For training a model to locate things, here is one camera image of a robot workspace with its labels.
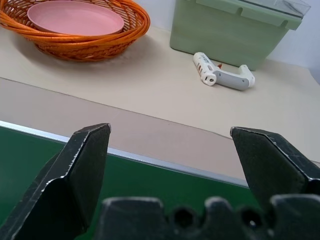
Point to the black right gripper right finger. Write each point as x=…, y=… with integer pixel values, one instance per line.
x=272, y=162

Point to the light green storage box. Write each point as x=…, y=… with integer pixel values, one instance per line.
x=225, y=30

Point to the clear plastic lid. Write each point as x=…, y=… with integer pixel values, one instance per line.
x=282, y=6

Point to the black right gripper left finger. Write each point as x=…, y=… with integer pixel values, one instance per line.
x=72, y=175

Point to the white hot glue gun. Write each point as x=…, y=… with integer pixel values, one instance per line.
x=222, y=72

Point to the pink plastic plate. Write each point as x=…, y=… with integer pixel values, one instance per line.
x=75, y=18

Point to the orange wicker basket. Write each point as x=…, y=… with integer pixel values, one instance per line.
x=82, y=40

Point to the green mat with metal edge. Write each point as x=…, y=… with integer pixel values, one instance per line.
x=140, y=180

